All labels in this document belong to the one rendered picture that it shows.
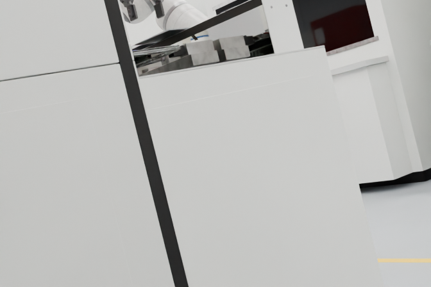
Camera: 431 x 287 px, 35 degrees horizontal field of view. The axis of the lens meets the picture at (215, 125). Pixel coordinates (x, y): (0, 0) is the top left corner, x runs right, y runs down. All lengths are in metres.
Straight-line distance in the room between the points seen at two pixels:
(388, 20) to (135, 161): 4.00
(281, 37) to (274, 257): 0.49
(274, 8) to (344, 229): 0.51
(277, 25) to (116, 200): 0.73
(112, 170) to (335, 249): 0.67
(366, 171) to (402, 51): 0.86
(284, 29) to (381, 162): 3.26
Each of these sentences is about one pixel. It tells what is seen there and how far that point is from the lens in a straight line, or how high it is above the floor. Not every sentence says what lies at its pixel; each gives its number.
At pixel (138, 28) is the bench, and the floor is 1.86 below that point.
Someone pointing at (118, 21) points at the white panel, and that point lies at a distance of 0.97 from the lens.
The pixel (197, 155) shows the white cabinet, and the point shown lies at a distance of 1.24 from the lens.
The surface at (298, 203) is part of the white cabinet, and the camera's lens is 1.40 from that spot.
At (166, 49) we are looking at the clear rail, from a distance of 1.51.
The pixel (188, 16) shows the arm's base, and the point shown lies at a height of 1.06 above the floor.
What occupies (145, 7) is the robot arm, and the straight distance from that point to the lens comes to 2.29.
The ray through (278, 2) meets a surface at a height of 0.94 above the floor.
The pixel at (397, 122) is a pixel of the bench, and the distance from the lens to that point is 4.82.
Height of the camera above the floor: 0.70
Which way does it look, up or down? level
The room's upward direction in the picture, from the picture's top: 14 degrees counter-clockwise
